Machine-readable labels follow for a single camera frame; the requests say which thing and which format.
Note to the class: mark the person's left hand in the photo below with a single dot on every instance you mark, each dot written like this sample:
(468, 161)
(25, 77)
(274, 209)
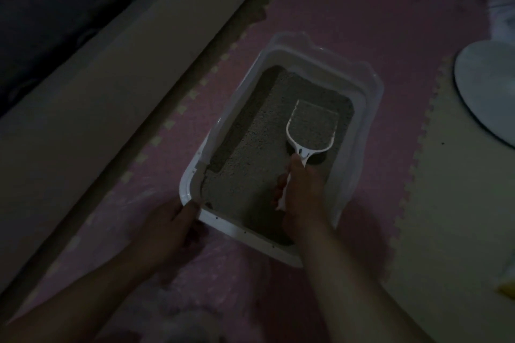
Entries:
(169, 234)

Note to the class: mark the person's right hand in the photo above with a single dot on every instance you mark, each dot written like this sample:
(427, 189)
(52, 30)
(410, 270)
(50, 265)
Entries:
(305, 198)

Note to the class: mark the white slotted litter scoop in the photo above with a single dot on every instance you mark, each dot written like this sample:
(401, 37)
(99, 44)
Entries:
(299, 150)

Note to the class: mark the clear plastic bag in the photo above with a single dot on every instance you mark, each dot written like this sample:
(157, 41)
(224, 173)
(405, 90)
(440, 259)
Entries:
(225, 274)

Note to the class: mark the white cat litter tray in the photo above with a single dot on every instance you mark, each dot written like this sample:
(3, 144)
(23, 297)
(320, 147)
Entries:
(354, 73)

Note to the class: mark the person's right forearm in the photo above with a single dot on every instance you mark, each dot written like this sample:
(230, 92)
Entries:
(354, 294)

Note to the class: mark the person's left forearm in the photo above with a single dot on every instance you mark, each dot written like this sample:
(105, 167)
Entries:
(80, 306)

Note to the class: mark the pink foam floor mat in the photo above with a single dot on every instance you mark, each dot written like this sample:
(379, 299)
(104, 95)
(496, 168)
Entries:
(402, 33)

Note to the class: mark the white standing fan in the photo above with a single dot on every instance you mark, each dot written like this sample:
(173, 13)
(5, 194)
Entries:
(491, 89)

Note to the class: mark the yellow plastic bag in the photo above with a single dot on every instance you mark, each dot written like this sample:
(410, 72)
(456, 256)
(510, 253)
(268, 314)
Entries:
(509, 289)

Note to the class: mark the mattress with pink floral sheet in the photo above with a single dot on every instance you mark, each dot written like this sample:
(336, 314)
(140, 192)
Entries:
(60, 13)

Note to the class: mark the white bed frame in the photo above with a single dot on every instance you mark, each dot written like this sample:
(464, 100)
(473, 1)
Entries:
(100, 93)

